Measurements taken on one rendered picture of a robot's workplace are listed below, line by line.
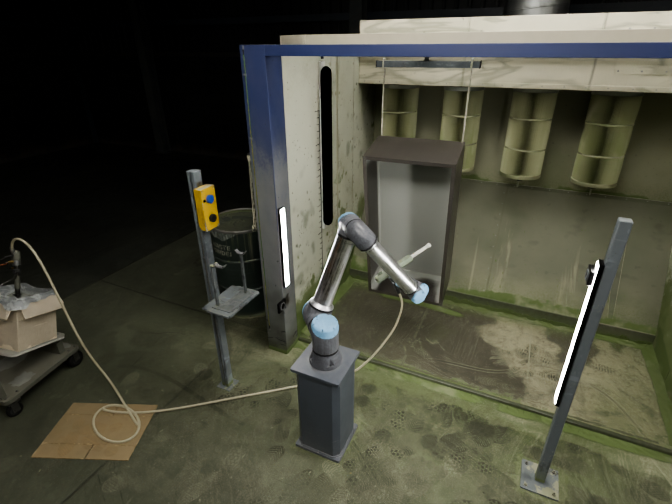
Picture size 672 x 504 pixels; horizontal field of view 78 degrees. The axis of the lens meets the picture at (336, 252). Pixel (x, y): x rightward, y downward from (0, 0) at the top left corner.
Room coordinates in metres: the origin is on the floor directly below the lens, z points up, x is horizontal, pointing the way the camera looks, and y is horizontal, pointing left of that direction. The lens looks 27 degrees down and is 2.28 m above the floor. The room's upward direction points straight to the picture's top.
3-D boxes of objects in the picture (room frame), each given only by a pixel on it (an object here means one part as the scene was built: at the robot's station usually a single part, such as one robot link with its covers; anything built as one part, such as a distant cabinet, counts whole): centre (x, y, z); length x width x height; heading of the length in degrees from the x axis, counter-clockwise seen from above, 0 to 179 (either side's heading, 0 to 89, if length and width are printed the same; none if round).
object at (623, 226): (1.56, -1.18, 0.82); 0.05 x 0.05 x 1.64; 65
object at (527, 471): (1.56, -1.18, 0.01); 0.20 x 0.20 x 0.01; 65
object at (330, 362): (1.87, 0.06, 0.69); 0.19 x 0.19 x 0.10
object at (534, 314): (3.25, -1.37, 0.11); 2.70 x 0.02 x 0.13; 65
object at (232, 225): (3.47, 0.86, 0.86); 0.54 x 0.54 x 0.01
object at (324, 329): (1.88, 0.07, 0.83); 0.17 x 0.15 x 0.18; 18
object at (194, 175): (2.34, 0.82, 0.82); 0.06 x 0.06 x 1.64; 65
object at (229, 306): (2.28, 0.67, 0.95); 0.26 x 0.15 x 0.32; 155
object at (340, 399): (1.87, 0.06, 0.32); 0.31 x 0.31 x 0.64; 65
